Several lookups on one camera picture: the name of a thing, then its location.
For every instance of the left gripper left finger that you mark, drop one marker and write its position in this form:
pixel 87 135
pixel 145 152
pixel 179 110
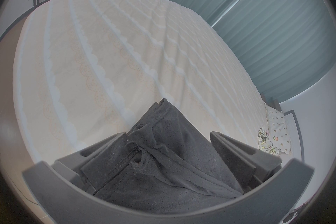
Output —
pixel 105 165

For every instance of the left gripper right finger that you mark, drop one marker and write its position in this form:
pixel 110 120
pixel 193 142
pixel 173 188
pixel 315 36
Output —
pixel 249 157

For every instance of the black T-shirt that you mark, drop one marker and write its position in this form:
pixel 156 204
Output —
pixel 170 144

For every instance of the bed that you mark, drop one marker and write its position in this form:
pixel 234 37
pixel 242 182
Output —
pixel 105 60

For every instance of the white printed pyjama top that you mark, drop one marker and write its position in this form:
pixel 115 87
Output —
pixel 265 141

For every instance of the white printed pillow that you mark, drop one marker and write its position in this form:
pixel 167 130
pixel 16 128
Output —
pixel 278 125

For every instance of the grey bedside table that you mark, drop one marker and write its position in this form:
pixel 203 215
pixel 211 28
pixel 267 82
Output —
pixel 273 103

